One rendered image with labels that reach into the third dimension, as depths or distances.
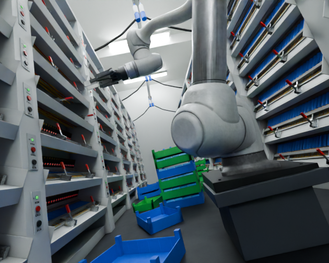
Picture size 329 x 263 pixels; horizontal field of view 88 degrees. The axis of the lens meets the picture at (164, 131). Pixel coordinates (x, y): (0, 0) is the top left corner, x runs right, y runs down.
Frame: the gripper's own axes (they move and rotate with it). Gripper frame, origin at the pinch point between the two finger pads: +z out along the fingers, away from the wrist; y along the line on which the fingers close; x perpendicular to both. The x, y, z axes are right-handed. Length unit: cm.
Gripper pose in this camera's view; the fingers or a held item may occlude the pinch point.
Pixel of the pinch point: (91, 84)
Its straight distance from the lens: 104.3
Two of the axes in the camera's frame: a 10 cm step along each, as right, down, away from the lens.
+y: 0.3, -2.3, -9.7
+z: -9.2, 3.7, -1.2
